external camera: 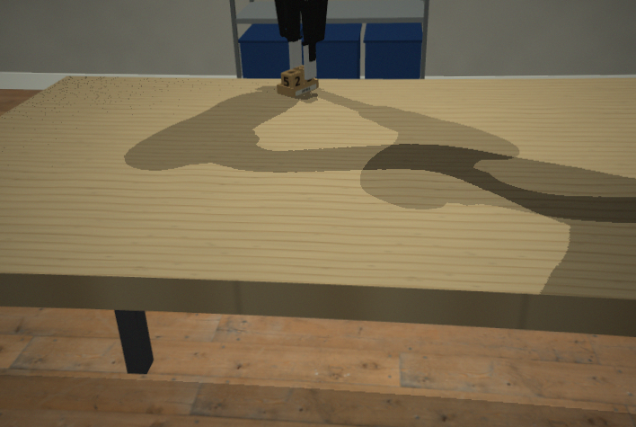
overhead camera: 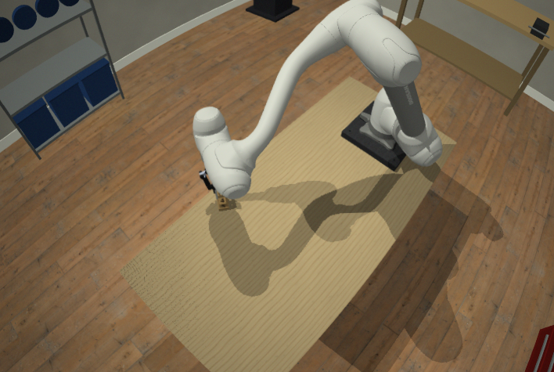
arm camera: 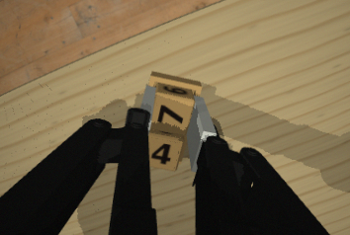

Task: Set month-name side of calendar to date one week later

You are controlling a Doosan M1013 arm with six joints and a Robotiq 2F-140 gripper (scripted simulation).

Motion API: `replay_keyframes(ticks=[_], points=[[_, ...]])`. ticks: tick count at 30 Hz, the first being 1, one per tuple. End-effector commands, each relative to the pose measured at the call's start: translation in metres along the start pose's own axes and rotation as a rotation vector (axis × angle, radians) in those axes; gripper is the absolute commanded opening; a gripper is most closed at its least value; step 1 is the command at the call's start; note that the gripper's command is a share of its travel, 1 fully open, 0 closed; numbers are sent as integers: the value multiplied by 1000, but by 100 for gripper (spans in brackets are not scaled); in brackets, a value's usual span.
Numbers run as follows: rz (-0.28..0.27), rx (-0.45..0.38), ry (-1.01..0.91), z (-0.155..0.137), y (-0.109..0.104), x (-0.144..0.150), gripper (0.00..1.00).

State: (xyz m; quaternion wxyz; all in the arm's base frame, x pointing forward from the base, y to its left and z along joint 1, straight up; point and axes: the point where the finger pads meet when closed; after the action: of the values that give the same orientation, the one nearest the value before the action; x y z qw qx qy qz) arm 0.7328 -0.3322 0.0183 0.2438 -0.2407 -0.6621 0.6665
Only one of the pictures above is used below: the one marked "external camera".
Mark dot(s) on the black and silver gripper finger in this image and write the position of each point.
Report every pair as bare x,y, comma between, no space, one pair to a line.
289,16
313,13

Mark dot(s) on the tan wooden cube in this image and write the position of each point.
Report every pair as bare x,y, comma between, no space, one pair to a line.
301,69
291,78

